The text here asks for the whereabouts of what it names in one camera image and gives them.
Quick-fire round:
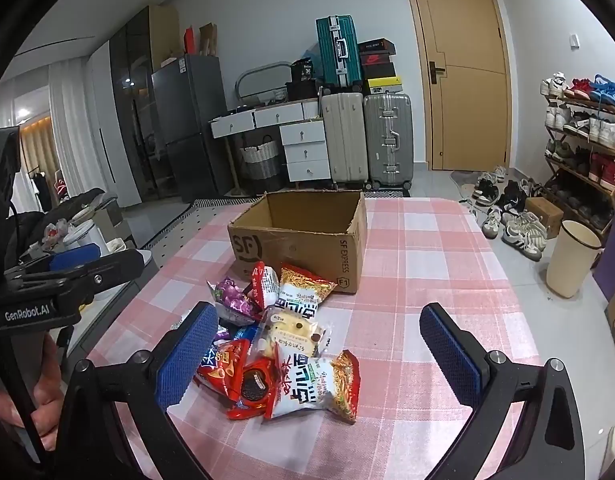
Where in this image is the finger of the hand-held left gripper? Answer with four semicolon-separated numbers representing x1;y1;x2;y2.
5;243;102;283
48;249;154;311

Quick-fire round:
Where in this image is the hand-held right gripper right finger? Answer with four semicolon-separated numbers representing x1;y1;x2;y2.
412;302;588;480

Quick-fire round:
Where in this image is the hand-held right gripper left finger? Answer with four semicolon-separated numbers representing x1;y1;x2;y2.
52;301;219;480

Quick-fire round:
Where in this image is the red chips packet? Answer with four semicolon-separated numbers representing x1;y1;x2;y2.
195;337;251;401

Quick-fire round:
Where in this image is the blue cookie packet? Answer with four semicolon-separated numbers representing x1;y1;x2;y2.
218;324;261;343

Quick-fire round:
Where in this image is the purple candy packet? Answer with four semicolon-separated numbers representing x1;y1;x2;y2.
206;276;258;326

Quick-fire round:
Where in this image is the red chocolate cookie packet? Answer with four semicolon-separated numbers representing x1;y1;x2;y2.
226;347;281;421

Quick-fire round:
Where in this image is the cream cake packet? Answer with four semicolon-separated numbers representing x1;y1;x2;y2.
255;305;333;361

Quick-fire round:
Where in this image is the fried noodle snack packet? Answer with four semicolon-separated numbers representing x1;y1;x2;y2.
275;262;337;321
264;349;361;423

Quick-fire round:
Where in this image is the brown cardboard box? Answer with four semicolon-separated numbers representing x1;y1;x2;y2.
228;190;368;295

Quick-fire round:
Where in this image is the person's left hand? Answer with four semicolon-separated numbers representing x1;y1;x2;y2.
0;332;64;438

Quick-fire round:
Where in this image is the white side table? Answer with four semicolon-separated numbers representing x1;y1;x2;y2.
62;247;153;351

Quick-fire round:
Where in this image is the dark grey sofa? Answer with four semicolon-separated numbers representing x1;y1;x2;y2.
8;187;123;261

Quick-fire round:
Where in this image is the pink checked tablecloth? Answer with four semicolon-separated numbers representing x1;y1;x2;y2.
68;195;543;480

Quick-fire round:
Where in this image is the white wardrobe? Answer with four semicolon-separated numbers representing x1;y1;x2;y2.
85;40;143;208

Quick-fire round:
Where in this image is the white curtain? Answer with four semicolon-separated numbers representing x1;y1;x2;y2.
48;57;118;201

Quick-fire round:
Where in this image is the pile of assorted shoes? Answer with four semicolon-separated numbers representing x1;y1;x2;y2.
460;165;551;262

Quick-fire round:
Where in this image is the beige trash bin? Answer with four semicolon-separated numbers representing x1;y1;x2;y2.
546;220;602;300

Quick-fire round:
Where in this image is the dark grey refrigerator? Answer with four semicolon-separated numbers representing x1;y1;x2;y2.
152;53;241;204

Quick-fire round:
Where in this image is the small brown carton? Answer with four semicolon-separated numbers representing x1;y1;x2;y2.
525;196;564;239

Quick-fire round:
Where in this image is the grey door mat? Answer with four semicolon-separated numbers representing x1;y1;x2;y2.
450;170;488;190

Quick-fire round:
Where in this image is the woven laundry basket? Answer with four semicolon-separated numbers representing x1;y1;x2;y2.
238;139;283;193

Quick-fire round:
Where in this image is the tall dark glass cabinet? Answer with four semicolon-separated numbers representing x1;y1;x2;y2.
109;6;181;201

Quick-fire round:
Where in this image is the grey suitcase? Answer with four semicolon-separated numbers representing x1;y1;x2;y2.
363;93;414;192

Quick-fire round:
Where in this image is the wooden shoe rack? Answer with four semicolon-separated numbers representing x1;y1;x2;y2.
540;80;615;241

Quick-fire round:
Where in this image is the white dresser with drawers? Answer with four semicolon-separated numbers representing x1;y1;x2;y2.
210;97;333;198

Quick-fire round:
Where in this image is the arched grey mirror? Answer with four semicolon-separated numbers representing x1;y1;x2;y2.
236;61;292;106

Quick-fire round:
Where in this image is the beige suitcase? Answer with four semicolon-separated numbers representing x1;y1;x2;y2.
321;91;367;188

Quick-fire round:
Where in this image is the brown paper bag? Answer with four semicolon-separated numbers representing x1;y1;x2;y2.
198;22;219;57

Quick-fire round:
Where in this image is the flat black box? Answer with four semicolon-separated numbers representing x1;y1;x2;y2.
286;80;321;101

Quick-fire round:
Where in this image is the wooden door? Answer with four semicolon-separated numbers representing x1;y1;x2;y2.
401;0;513;172

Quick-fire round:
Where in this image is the plain black shoe box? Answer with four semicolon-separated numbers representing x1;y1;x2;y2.
362;64;401;81

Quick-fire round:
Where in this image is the teal suitcase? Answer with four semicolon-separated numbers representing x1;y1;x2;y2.
316;16;363;90

